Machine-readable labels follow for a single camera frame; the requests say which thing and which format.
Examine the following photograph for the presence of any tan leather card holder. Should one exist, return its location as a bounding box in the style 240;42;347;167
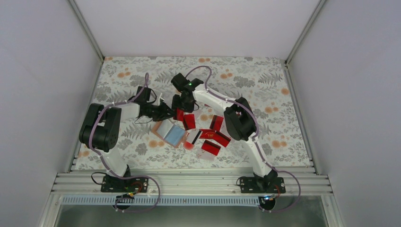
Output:
151;120;187;148

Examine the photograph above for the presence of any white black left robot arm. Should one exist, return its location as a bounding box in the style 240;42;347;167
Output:
78;86;175;192

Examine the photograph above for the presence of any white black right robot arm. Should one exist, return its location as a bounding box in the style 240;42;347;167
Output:
171;73;278;192

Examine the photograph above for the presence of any white card black stripe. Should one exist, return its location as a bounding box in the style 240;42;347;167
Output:
183;129;202;150

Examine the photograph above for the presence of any red card black stripe upright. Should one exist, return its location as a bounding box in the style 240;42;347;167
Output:
209;115;224;131

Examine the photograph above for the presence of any red VIP card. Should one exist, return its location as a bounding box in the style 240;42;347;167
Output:
199;129;216;140

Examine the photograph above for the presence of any red card black stripe bottom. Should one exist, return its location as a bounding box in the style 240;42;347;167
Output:
201;140;221;156

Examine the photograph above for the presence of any red card black stripe right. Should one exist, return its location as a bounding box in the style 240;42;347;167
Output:
213;131;231;148

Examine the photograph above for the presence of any white floral card bottom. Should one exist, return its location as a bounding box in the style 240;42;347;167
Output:
196;149;216;161

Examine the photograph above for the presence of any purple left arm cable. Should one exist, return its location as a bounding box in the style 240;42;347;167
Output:
88;72;161;214

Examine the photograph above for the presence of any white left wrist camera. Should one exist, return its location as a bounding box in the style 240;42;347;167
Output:
157;93;165;105

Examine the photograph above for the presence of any aluminium corner post left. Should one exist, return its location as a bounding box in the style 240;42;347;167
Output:
67;0;105;62

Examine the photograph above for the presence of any aluminium corner post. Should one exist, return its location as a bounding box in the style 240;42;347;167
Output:
67;0;105;62
285;0;327;66

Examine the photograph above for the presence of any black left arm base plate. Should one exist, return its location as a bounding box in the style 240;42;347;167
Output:
100;175;149;193

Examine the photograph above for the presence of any white perforated cable duct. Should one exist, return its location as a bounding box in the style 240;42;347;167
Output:
61;195;259;207

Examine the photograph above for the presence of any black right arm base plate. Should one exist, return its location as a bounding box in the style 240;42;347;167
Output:
236;176;286;194

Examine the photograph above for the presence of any aluminium front rail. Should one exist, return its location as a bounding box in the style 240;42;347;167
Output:
51;168;333;196

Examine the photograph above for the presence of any aluminium corner post right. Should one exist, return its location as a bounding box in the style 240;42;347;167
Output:
285;0;327;66

